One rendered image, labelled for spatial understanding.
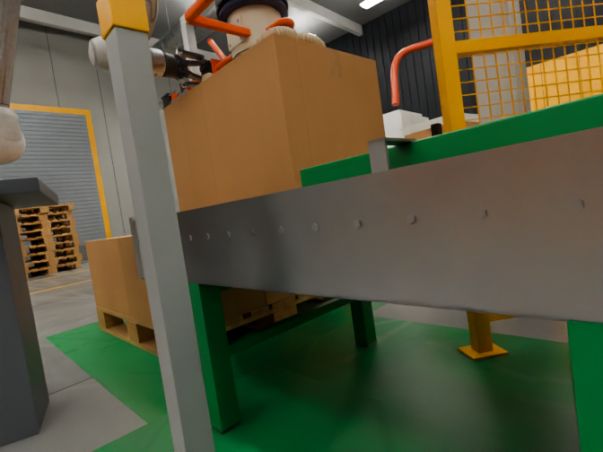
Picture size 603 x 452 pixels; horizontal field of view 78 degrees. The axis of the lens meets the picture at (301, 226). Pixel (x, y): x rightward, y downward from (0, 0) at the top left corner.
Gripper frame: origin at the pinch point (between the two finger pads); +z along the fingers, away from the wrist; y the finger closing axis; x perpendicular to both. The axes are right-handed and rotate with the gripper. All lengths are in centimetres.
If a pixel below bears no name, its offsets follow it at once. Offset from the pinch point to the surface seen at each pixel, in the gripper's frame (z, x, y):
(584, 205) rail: -34, 111, 57
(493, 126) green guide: -23, 100, 46
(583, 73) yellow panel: 723, 1, -107
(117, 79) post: -52, 46, 25
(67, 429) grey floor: -59, -16, 110
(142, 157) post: -51, 49, 40
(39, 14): 154, -941, -497
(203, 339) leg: -33, 27, 84
